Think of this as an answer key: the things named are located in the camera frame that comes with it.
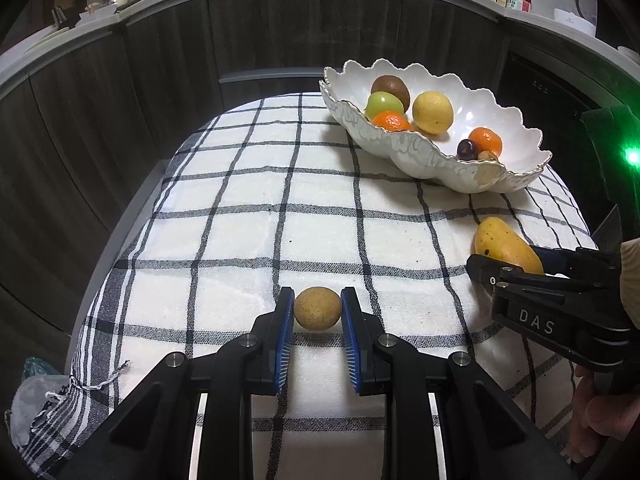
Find yellow lemon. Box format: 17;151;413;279
411;91;455;135

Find white black checked cloth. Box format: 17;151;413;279
27;91;601;480

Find white scalloped bowl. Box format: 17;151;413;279
319;58;553;195

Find small green apple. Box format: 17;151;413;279
364;91;405;121

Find clear plastic bag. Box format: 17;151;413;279
5;357;71;453

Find white electric kettle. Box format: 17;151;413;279
552;0;601;36

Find person's right hand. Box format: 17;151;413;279
567;366;640;463

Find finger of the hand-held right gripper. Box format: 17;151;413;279
532;246;621;281
466;253;571;306

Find brown kiwi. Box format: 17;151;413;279
371;75;412;111

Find orange tangerine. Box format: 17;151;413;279
371;111;414;132
469;127;503;157

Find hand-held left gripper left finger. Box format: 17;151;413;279
57;287;296;480

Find dark wood kitchen cabinets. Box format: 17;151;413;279
0;0;640;341

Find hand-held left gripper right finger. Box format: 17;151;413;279
341;287;581;480

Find yellow mango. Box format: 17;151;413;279
474;216;546;276

